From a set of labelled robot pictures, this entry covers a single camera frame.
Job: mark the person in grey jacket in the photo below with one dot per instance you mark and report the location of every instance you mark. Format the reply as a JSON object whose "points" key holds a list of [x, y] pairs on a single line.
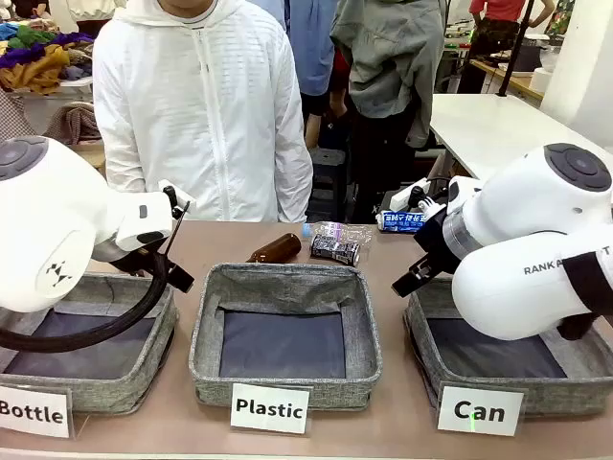
{"points": [[388, 62]]}

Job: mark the blue white Sweat can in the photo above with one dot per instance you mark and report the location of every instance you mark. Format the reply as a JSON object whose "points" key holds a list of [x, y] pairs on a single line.
{"points": [[400, 221]]}

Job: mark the grey fabric basket bottle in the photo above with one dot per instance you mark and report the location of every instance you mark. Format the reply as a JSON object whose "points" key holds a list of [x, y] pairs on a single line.
{"points": [[120, 390]]}

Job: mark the grey fabric basket plastic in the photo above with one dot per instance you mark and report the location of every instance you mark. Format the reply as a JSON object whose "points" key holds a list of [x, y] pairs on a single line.
{"points": [[287, 287]]}

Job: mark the person in blue shirt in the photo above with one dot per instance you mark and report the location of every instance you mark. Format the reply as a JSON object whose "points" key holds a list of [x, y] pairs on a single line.
{"points": [[311, 48]]}

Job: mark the black stand pole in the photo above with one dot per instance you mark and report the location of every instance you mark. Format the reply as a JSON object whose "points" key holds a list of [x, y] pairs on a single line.
{"points": [[515, 48]]}

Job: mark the person in red top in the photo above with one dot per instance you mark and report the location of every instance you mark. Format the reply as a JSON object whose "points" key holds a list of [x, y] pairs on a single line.
{"points": [[493, 29]]}

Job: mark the black plastic stool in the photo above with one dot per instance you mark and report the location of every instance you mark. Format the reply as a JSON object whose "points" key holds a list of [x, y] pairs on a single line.
{"points": [[329, 177]]}

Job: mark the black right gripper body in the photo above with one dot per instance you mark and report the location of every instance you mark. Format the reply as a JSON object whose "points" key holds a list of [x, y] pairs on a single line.
{"points": [[437, 239]]}

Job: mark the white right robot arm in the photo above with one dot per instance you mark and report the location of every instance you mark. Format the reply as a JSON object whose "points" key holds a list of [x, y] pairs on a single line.
{"points": [[507, 287]]}

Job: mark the white Bottle label card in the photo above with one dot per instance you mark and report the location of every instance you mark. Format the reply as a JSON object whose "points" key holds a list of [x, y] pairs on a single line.
{"points": [[33, 412]]}

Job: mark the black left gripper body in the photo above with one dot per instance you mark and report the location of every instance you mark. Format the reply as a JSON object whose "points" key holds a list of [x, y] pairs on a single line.
{"points": [[128, 262]]}

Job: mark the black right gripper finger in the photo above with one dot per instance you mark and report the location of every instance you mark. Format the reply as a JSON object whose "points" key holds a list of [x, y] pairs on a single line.
{"points": [[422, 267], [404, 286]]}

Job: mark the colourful clothes pile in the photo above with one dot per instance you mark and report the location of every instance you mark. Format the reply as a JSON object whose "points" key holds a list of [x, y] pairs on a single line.
{"points": [[38, 57]]}

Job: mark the white Can label card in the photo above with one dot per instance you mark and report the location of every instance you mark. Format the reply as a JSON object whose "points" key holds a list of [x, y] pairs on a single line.
{"points": [[479, 411]]}

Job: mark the white Plastic label card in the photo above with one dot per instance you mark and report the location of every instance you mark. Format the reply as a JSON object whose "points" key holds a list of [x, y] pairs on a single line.
{"points": [[269, 408]]}

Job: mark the brown glass bottle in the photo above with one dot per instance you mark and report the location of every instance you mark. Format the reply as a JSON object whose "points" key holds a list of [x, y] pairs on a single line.
{"points": [[278, 248]]}

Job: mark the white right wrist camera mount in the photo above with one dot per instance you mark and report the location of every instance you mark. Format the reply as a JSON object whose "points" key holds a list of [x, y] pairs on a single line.
{"points": [[404, 194]]}

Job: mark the grey fabric basket can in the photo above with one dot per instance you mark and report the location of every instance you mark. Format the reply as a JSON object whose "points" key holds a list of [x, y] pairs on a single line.
{"points": [[551, 397]]}

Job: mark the checked fabric cloth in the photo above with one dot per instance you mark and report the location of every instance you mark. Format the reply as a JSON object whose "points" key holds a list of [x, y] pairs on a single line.
{"points": [[14, 117]]}

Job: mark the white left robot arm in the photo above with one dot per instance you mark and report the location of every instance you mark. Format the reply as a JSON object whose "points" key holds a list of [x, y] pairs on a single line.
{"points": [[48, 215]]}

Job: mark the crushed clear bottle blue cap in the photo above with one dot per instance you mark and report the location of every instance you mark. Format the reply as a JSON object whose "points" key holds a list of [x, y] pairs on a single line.
{"points": [[356, 235]]}

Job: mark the wooden background table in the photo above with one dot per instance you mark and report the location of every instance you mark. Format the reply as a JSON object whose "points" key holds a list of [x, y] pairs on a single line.
{"points": [[517, 79]]}

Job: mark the black crushed can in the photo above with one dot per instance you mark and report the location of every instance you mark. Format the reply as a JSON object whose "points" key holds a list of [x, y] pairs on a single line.
{"points": [[335, 250]]}

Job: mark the person in white jacket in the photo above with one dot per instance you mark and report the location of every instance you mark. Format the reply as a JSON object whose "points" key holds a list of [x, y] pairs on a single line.
{"points": [[201, 120]]}

